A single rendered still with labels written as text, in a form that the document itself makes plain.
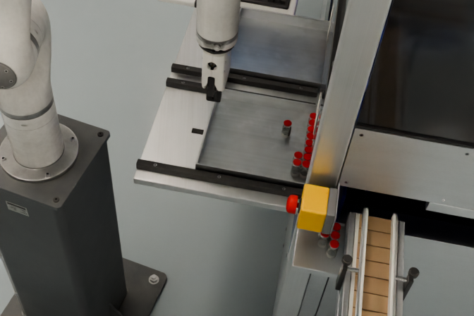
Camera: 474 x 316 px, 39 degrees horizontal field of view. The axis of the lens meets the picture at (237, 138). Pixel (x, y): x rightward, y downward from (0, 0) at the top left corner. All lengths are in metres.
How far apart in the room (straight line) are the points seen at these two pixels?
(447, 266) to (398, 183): 0.34
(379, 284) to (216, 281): 1.10
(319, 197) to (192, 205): 1.26
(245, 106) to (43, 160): 0.53
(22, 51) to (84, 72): 1.78
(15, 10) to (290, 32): 0.92
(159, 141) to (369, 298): 0.64
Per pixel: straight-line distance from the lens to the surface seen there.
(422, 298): 1.85
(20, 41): 1.35
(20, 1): 1.32
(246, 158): 1.65
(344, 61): 1.20
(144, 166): 1.61
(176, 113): 1.74
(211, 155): 1.65
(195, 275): 2.47
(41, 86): 1.51
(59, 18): 3.42
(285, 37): 1.97
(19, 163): 1.69
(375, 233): 1.52
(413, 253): 1.66
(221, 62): 1.35
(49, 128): 1.58
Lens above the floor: 2.17
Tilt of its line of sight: 50 degrees down
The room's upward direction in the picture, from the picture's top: 6 degrees clockwise
